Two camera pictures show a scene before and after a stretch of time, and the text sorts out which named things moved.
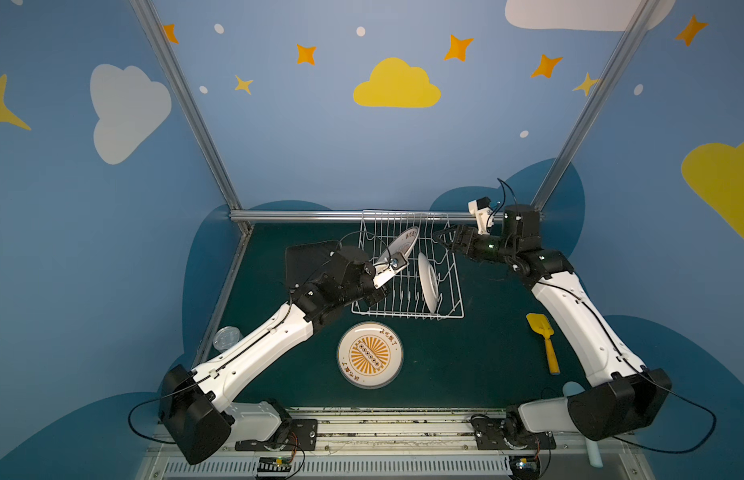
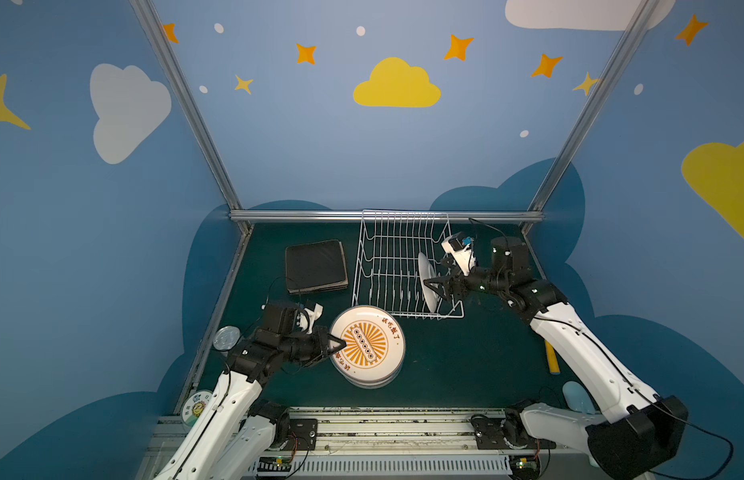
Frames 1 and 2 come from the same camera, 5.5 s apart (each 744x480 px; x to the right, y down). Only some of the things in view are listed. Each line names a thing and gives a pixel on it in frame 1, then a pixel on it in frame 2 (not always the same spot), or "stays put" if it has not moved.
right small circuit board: x=524 y=467 stays put
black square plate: x=303 y=259 stays put
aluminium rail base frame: x=403 y=444 stays put
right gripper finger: x=446 y=232 to x=441 y=279
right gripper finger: x=448 y=243 to x=441 y=294
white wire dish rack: x=414 y=258 stays put
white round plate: x=403 y=243 to x=375 y=342
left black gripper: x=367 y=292 to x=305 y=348
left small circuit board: x=274 y=464 stays put
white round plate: x=429 y=282 stays put
